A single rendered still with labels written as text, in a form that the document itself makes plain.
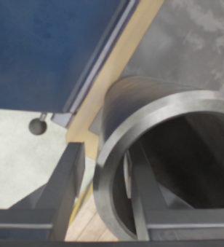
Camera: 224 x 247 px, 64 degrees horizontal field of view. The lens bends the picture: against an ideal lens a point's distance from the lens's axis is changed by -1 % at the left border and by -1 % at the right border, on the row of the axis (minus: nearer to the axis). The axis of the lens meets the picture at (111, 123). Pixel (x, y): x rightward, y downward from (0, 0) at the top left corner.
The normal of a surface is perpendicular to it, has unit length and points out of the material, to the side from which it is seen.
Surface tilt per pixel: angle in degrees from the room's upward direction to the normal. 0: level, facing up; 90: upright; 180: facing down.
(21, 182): 0
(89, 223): 0
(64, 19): 59
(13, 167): 0
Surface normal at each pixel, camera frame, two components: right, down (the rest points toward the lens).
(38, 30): 0.74, 0.57
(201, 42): 0.02, 0.29
